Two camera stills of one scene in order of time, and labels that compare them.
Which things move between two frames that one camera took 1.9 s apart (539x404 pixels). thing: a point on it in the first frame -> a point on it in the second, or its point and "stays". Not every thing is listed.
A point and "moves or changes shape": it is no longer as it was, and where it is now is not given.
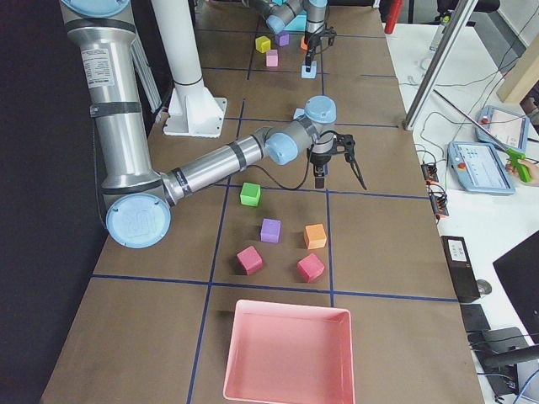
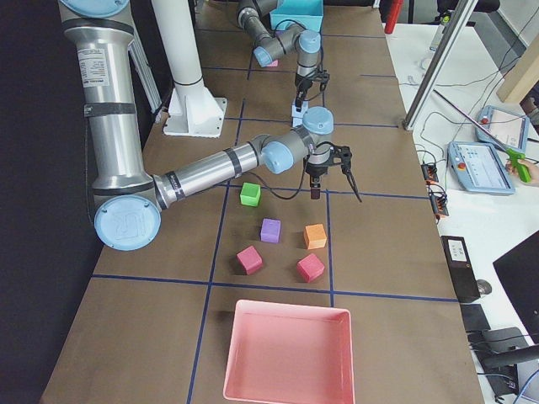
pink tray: (284, 353) stays
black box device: (461, 268) stays
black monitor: (520, 269) stays
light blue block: (311, 75) moves or changes shape
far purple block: (270, 230) stays
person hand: (533, 169) stays
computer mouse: (483, 286) stays
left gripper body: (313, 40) -> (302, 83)
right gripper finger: (319, 176) -> (315, 194)
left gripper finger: (308, 60) -> (298, 99)
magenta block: (250, 259) stays
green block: (250, 194) stays
